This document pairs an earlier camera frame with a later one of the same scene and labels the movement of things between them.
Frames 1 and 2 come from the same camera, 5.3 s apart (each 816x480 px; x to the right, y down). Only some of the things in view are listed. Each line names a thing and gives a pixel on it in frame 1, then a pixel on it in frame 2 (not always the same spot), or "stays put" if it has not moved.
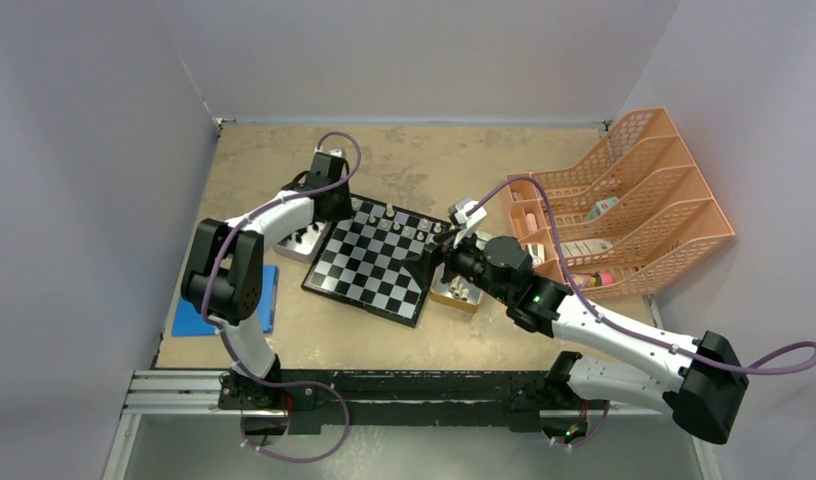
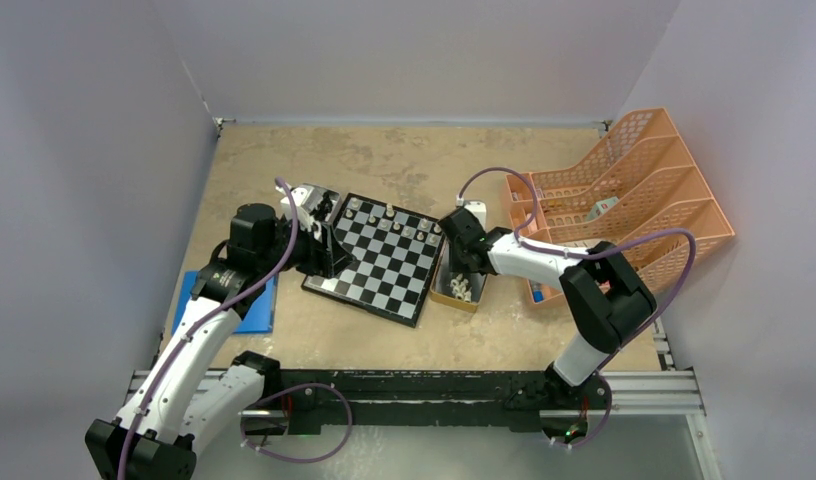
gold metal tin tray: x=460 y=293 stays put
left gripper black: x=345 y=212 to x=325 y=257
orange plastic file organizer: x=634 y=211 stays put
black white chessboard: x=365 y=265 stays put
